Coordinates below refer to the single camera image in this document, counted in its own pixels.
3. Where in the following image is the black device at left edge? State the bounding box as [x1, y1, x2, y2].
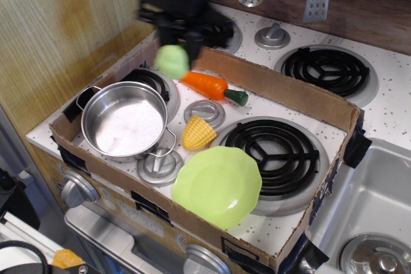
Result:
[1, 169, 40, 230]

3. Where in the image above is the front right black burner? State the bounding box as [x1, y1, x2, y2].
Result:
[211, 116, 329, 217]

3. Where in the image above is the green toy broccoli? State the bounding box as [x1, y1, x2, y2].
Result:
[154, 45, 190, 80]

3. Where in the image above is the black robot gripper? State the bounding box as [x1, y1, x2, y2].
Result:
[137, 0, 231, 62]

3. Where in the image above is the yellow toy corn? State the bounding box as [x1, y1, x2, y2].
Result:
[182, 116, 217, 150]

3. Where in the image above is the hanging metal slotted spatula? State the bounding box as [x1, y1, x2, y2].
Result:
[303, 0, 329, 23]

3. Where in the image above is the silver oven door handle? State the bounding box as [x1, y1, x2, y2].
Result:
[65, 205, 185, 273]

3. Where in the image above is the silver stove knob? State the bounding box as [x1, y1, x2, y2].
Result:
[254, 23, 291, 50]
[137, 148, 183, 187]
[184, 99, 225, 128]

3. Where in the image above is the stainless steel pan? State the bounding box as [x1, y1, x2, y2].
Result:
[81, 81, 177, 162]

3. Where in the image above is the left silver oven knob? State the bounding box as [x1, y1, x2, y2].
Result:
[60, 171, 100, 209]

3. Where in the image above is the orange toy carrot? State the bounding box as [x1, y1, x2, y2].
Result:
[181, 71, 249, 107]

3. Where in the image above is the silver toy sink basin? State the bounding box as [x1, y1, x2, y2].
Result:
[310, 139, 410, 273]

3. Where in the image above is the back left black burner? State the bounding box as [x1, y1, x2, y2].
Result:
[204, 20, 243, 55]

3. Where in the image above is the orange sponge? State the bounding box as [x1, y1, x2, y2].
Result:
[51, 249, 84, 269]

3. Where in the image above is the silver sink drain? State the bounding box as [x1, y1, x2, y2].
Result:
[338, 233, 410, 273]

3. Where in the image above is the silver oven knob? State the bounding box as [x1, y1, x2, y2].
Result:
[183, 243, 231, 274]
[60, 171, 100, 209]

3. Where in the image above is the brown cardboard fence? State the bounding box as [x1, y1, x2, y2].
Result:
[50, 40, 369, 273]

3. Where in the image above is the back right black burner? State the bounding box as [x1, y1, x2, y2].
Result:
[274, 45, 379, 107]

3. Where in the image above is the black cable bottom left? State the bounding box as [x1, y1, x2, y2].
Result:
[0, 240, 51, 274]

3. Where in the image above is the right silver oven knob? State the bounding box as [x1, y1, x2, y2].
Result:
[183, 243, 231, 274]

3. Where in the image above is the silver centre stove knob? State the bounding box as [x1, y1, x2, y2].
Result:
[184, 99, 225, 128]

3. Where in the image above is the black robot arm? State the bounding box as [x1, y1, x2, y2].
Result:
[137, 0, 234, 63]

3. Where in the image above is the silver front stove knob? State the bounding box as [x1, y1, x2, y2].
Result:
[137, 148, 183, 187]

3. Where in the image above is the silver back stove knob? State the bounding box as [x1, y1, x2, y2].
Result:
[254, 23, 291, 50]

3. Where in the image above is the light green plastic plate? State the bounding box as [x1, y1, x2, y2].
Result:
[171, 146, 262, 229]

